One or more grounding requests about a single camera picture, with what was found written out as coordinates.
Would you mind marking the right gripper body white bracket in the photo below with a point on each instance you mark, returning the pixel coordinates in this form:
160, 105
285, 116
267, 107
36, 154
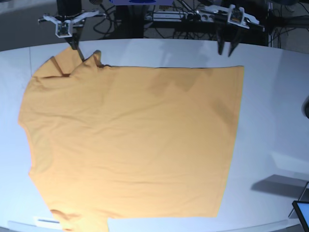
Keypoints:
64, 25

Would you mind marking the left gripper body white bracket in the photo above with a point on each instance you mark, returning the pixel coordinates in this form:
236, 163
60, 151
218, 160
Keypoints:
233, 15

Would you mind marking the orange T-shirt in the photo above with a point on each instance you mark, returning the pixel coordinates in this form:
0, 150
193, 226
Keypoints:
129, 142

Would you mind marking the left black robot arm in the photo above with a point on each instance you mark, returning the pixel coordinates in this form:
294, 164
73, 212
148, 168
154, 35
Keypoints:
248, 36

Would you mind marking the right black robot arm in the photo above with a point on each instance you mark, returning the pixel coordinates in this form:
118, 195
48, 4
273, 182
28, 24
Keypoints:
70, 8

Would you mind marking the white power strip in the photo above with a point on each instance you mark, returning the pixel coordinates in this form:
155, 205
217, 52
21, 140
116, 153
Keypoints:
175, 16

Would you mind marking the dark round object right edge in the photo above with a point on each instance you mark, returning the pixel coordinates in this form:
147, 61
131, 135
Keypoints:
305, 107

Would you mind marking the grey tablet stand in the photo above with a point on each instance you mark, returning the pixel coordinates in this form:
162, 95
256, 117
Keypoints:
303, 197

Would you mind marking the white flat label strip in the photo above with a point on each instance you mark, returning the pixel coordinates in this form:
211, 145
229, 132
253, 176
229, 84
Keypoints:
45, 222

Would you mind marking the tablet with blue screen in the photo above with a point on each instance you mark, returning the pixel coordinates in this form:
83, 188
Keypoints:
302, 210

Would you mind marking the black table frame post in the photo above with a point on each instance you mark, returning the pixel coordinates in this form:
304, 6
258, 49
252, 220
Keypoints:
131, 18

